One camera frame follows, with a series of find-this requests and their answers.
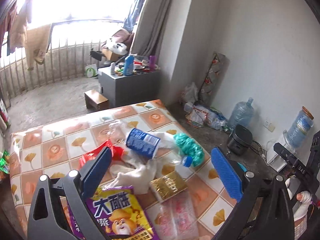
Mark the purple yellow snack bag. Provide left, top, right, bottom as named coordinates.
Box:
left=66, top=185, right=161, bottom=240

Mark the red foil wrapper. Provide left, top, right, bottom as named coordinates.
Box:
left=78, top=139, right=125, bottom=170

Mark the white cloth glove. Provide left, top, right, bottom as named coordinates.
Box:
left=105, top=155, right=157, bottom=195

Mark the clear plastic wrapper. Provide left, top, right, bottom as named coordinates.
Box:
left=148, top=191, right=199, bottom=239

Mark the green plastic bag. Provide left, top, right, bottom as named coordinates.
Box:
left=174, top=133, right=205, bottom=167

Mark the gold snack wrapper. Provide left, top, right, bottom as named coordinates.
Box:
left=150, top=171, right=187, bottom=203

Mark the clear Pepsi plastic bottle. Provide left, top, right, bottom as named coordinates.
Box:
left=107, top=120, right=193, bottom=167

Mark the white gloved right hand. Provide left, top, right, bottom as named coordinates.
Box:
left=285, top=177, right=312, bottom=222

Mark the white water dispenser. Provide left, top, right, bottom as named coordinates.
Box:
left=266, top=130, right=296, bottom=172

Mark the water jug on dispenser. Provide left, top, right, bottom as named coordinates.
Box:
left=285, top=106, right=314, bottom=152

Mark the black rice cooker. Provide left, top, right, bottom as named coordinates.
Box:
left=227, top=124, right=253, bottom=155

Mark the large blue water jug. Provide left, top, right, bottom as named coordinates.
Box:
left=228, top=98, right=254, bottom=130

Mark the patterned table cover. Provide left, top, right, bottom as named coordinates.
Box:
left=8, top=99, right=241, bottom=240

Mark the small wooden stool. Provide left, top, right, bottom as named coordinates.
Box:
left=84, top=89, right=109, bottom=111

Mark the grey cabinet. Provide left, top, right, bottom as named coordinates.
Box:
left=98, top=67, right=161, bottom=108

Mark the folded patterned board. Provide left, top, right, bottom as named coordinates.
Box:
left=198, top=51, right=229, bottom=107

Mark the white plastic bag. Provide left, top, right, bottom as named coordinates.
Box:
left=181, top=82, right=199, bottom=103

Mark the green white paper bag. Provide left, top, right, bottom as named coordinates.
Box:
left=85, top=63, right=98, bottom=78

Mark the metal balcony railing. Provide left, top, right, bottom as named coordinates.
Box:
left=0, top=18, right=126, bottom=98

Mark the blue detergent bottle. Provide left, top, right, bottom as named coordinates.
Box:
left=123, top=54, right=135, bottom=76

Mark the beige hanging garment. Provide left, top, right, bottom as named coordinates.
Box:
left=25, top=24, right=53, bottom=71

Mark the purple cup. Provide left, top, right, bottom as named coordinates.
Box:
left=149, top=55, right=156, bottom=71

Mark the pink hanging jacket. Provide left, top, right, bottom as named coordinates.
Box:
left=9, top=0, right=33, bottom=54

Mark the grey curtain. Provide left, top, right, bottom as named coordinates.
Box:
left=131, top=0, right=172, bottom=57

